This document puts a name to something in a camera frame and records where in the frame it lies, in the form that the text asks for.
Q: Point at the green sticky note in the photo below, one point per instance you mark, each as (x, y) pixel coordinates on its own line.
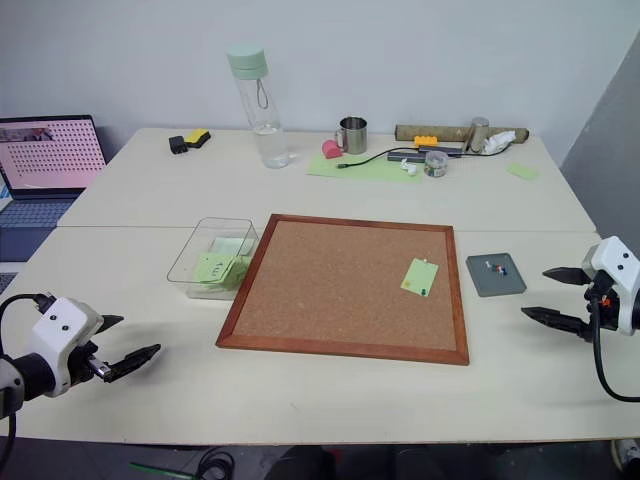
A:
(417, 276)

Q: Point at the crumpled white tissue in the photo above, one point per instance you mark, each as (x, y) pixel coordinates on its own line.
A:
(497, 142)

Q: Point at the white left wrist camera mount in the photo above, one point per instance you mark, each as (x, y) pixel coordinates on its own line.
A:
(61, 320)

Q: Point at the green stick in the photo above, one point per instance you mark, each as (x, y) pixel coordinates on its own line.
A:
(157, 471)

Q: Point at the dark slim usb hub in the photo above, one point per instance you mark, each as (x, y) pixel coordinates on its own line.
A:
(442, 150)

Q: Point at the large green paper sheet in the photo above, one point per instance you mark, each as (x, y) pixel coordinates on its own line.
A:
(370, 172)

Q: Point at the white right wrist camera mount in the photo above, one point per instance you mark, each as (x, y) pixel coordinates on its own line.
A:
(614, 262)

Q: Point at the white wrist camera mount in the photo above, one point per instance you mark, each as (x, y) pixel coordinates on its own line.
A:
(61, 320)
(614, 262)

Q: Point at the clear plastic container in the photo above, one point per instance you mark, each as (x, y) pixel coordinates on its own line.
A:
(187, 280)

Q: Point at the black and yellow object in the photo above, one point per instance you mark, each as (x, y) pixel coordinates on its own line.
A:
(196, 137)

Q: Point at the metal cylinder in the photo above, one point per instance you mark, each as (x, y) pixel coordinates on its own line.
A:
(477, 134)

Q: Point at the small white plastic piece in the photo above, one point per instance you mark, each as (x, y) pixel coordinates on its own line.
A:
(410, 167)

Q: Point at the grey tray with pushpins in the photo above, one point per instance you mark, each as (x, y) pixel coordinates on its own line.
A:
(500, 285)

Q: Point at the loose small green note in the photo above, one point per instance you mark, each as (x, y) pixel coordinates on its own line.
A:
(522, 171)

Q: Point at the white shoe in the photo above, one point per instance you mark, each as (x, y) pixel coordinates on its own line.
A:
(627, 456)

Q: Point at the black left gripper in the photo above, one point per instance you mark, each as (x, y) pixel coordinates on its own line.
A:
(82, 365)

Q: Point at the clear bottle with green lid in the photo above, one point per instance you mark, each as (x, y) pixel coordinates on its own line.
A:
(269, 142)

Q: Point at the yellow toy brick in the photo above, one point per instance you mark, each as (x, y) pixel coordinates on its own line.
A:
(426, 141)

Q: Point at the black power adapter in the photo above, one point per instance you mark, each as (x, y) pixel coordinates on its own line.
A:
(177, 145)

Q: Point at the cork board with wooden frame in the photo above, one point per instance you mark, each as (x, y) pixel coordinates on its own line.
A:
(340, 285)

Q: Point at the open laptop with pink screen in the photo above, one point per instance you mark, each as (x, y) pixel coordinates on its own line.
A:
(45, 150)

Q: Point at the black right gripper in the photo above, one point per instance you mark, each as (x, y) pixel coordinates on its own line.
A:
(607, 316)

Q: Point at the stainless steel mug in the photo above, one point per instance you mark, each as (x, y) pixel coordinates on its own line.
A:
(354, 136)

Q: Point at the grey usb hub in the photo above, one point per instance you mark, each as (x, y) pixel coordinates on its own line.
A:
(407, 156)

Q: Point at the brown cardboard tube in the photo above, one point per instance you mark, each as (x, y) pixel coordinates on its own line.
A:
(452, 132)

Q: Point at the pink rubber object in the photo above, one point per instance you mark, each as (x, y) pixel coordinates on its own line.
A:
(331, 149)

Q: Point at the small clear jar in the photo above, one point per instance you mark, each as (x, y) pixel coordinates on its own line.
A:
(435, 165)

